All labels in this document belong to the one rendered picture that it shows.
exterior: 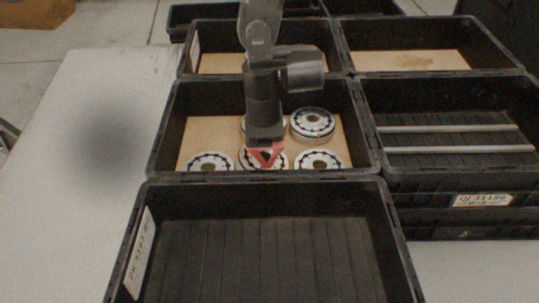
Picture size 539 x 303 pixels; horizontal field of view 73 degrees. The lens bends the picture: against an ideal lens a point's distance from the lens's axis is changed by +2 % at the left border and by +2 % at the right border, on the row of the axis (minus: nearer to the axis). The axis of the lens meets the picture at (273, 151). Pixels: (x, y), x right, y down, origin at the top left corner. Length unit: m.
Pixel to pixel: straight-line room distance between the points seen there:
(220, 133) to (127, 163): 0.29
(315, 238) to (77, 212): 0.55
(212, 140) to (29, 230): 0.44
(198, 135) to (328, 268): 0.41
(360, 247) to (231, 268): 0.22
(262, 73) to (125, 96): 0.75
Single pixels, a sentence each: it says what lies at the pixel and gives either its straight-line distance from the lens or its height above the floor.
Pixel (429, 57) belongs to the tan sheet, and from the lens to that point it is 1.18.
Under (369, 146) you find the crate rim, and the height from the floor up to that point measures 0.92.
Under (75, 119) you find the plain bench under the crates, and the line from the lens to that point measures 1.21.
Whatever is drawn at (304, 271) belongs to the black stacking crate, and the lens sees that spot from 0.61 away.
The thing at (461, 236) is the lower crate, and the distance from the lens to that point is 0.86.
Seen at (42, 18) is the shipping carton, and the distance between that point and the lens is 3.60.
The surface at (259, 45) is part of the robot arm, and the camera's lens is 0.53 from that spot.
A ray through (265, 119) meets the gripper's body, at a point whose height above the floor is 0.99.
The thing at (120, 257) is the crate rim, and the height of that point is 0.93.
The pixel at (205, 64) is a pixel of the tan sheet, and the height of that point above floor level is 0.83.
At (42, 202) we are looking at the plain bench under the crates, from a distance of 1.00.
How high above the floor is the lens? 1.37
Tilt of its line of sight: 45 degrees down
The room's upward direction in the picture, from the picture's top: straight up
